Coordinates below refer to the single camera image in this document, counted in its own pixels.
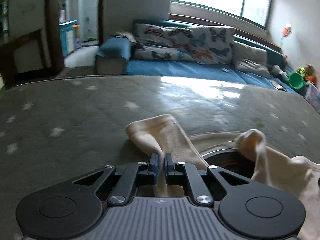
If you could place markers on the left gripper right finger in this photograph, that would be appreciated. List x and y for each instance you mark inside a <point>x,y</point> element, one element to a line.
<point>200,187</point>

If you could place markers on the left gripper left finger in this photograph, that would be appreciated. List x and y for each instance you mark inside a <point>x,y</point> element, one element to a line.
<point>116,187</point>

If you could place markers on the cream beige garment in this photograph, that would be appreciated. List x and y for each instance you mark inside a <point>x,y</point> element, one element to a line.
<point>298,175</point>

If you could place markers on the round black induction cooktop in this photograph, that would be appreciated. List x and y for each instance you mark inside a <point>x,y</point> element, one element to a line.
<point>232,160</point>

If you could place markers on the blue sofa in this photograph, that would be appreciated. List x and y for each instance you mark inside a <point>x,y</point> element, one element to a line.
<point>117,56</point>

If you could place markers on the beige plain cushion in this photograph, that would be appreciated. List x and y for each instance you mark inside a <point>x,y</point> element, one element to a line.
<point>250,59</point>

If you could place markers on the grey metal thermos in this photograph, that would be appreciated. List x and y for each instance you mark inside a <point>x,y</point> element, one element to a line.
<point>278,72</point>

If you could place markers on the green plastic bucket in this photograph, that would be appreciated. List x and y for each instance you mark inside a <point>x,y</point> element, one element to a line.
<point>296,81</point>

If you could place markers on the right butterfly print cushion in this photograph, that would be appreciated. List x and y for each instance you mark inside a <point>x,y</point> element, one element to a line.
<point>212,44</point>

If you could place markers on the butterfly print cushion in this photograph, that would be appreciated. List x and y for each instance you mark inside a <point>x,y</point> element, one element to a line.
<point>162,43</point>
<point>212,44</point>

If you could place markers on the left butterfly print cushion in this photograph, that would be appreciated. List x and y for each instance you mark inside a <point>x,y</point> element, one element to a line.
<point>162,43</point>

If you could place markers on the stuffed toy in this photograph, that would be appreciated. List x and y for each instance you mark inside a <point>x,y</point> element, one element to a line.
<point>308,73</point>

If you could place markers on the dark wooden cabinet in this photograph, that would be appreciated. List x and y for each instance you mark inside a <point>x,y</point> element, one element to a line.
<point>23,60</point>

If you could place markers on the blue white small cabinet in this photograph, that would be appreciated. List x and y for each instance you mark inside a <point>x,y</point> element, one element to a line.
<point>67,36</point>

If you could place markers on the colourful wall decoration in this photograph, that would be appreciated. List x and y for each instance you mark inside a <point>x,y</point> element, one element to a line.
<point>287,30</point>

